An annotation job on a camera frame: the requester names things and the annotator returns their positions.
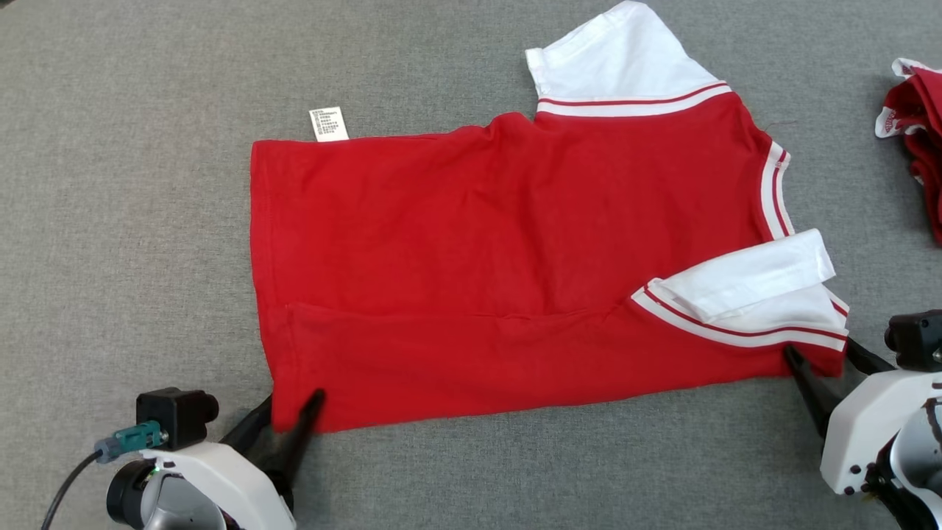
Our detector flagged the thin black camera cable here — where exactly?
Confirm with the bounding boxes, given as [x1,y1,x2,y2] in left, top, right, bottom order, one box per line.
[40,450,105,530]

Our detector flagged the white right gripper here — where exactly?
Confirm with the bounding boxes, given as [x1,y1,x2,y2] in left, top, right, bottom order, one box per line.
[783,336,942,496]

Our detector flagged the red and white t-shirt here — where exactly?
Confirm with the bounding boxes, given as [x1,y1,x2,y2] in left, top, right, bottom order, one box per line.
[249,0,851,434]

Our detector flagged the teal cable connector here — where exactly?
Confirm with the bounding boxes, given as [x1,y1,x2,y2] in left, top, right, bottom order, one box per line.
[93,420,169,465]

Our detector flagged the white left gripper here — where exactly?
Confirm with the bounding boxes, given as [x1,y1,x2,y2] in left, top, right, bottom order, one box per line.
[138,388,327,530]

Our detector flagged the red shorts with white trim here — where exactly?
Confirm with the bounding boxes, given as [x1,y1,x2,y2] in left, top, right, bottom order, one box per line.
[874,57,942,248]

